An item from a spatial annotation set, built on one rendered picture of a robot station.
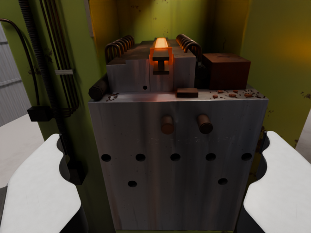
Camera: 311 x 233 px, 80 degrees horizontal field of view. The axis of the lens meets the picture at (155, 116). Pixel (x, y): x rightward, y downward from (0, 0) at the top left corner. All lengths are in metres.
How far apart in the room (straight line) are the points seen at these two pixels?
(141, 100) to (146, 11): 0.57
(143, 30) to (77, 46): 0.38
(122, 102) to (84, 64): 0.25
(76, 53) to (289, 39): 0.60
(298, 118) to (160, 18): 0.65
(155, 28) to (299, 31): 0.52
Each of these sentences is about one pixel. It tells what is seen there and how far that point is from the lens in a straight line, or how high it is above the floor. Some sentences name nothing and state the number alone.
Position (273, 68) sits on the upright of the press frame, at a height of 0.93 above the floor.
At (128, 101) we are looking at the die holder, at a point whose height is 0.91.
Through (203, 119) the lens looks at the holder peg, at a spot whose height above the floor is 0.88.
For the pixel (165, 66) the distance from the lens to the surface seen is 0.36.
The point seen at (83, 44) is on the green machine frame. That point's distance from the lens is 0.61.
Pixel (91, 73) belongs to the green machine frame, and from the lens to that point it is 0.62.
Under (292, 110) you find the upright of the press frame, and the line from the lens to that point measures 0.75.
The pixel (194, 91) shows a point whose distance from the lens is 0.41.
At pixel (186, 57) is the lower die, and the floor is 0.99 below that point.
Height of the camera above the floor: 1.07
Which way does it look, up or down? 27 degrees down
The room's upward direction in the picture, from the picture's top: 2 degrees counter-clockwise
